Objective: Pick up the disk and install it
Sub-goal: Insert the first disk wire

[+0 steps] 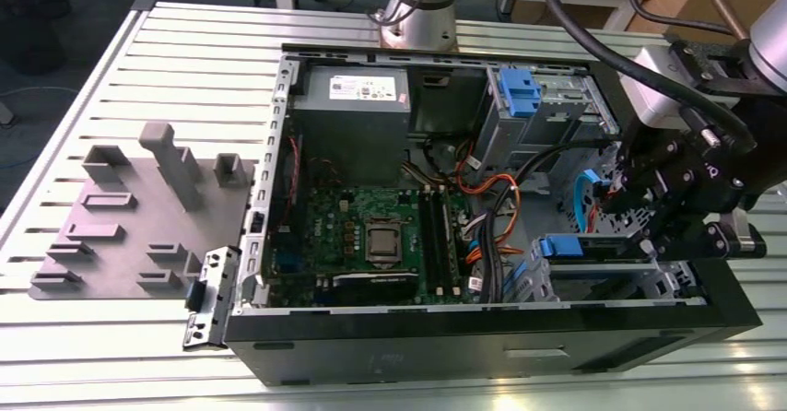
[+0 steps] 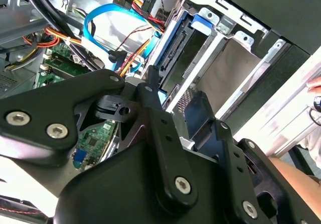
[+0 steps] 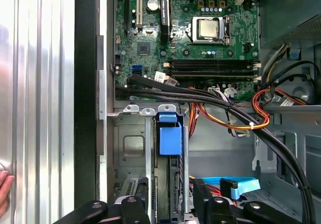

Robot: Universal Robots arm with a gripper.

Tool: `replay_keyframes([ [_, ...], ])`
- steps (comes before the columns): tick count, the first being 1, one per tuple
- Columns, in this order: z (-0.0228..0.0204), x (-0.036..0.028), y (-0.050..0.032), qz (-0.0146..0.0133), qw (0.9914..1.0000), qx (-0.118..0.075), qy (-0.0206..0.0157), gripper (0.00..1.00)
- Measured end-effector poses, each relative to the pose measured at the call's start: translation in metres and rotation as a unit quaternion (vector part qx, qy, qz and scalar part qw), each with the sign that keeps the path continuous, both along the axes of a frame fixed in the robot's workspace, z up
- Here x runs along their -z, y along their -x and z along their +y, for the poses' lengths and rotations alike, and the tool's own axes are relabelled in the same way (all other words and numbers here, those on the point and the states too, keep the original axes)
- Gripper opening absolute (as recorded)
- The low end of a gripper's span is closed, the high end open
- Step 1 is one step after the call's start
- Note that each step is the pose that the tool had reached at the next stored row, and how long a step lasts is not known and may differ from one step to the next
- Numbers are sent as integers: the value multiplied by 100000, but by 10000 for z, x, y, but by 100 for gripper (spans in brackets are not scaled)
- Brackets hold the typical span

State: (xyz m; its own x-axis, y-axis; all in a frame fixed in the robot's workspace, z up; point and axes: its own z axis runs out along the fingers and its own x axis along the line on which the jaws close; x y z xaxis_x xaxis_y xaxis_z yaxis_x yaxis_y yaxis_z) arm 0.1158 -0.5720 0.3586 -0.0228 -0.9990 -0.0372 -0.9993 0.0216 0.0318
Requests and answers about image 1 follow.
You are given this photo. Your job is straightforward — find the metal CPU socket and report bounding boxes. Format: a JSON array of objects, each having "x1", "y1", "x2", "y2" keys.
[{"x1": 359, "y1": 216, "x2": 412, "y2": 272}]

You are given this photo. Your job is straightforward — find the black office chair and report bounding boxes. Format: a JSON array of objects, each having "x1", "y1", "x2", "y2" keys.
[{"x1": 0, "y1": 0, "x2": 71, "y2": 76}]

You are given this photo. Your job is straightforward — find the green motherboard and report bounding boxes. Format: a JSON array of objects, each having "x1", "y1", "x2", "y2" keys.
[{"x1": 262, "y1": 184, "x2": 486, "y2": 306}]

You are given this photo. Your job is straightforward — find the black graphics card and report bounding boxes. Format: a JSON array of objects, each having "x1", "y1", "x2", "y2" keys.
[{"x1": 311, "y1": 270, "x2": 422, "y2": 306}]

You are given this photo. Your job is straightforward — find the blue plastic drive latch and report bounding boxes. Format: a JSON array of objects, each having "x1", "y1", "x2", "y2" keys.
[{"x1": 497, "y1": 67, "x2": 542, "y2": 118}]

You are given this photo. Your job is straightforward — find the black RAM slot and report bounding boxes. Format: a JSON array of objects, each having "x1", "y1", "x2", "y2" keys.
[
  {"x1": 420, "y1": 184, "x2": 448, "y2": 295},
  {"x1": 436, "y1": 184, "x2": 464, "y2": 292}
]

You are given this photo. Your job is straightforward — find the coloured power wire with connector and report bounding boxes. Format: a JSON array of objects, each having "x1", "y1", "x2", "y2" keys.
[{"x1": 586, "y1": 188, "x2": 622, "y2": 235}]

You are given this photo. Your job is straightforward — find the thick black hose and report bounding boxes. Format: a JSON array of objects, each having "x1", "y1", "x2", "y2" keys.
[{"x1": 538, "y1": 0, "x2": 758, "y2": 150}]

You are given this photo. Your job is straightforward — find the thin red wire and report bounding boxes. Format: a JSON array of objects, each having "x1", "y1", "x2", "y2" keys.
[{"x1": 282, "y1": 136, "x2": 306, "y2": 228}]

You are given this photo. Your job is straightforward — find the orange power wire bundle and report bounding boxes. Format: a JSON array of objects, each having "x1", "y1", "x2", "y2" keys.
[{"x1": 453, "y1": 170, "x2": 525, "y2": 274}]

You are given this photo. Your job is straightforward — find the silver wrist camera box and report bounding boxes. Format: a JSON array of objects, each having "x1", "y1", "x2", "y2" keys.
[{"x1": 620, "y1": 46, "x2": 701, "y2": 129}]

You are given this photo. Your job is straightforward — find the black open PC case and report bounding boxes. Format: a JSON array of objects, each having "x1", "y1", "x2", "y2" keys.
[{"x1": 221, "y1": 41, "x2": 762, "y2": 375}]

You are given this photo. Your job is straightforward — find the grey metal disk bay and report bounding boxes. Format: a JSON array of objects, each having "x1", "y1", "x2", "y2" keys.
[{"x1": 526, "y1": 233, "x2": 696, "y2": 301}]

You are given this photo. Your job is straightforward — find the silver CPU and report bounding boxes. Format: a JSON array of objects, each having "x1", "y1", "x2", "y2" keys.
[{"x1": 366, "y1": 226, "x2": 404, "y2": 263}]

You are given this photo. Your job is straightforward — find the grey parts rack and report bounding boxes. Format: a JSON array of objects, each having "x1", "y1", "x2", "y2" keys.
[{"x1": 26, "y1": 123, "x2": 259, "y2": 302}]

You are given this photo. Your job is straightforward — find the grey hinged card bracket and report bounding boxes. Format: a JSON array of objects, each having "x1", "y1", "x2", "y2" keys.
[{"x1": 181, "y1": 244, "x2": 242, "y2": 352}]

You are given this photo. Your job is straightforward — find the grey power supply unit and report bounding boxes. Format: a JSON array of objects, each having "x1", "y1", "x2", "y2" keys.
[{"x1": 287, "y1": 64, "x2": 412, "y2": 189}]

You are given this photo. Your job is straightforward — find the thin black cable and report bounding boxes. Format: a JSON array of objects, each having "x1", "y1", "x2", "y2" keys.
[{"x1": 620, "y1": 0, "x2": 748, "y2": 34}]

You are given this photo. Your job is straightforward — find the blue SATA wire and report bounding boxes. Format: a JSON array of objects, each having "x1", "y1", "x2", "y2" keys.
[{"x1": 570, "y1": 167, "x2": 601, "y2": 235}]

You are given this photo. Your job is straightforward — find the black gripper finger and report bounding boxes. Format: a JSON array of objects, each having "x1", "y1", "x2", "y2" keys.
[
  {"x1": 605, "y1": 127, "x2": 696, "y2": 258},
  {"x1": 660, "y1": 210, "x2": 766, "y2": 261}
]

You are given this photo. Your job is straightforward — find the black cable bundle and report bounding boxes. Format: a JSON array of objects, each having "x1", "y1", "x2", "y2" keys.
[{"x1": 472, "y1": 136, "x2": 616, "y2": 302}]

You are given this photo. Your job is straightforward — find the grey metal drive cage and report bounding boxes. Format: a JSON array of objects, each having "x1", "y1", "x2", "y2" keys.
[{"x1": 476, "y1": 65, "x2": 621, "y2": 172}]

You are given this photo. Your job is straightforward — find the hard disk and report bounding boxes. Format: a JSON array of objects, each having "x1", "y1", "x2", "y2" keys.
[{"x1": 534, "y1": 233, "x2": 653, "y2": 264}]

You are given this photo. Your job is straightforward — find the yellow black power wires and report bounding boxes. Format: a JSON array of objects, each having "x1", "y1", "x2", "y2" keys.
[{"x1": 401, "y1": 161, "x2": 448, "y2": 186}]

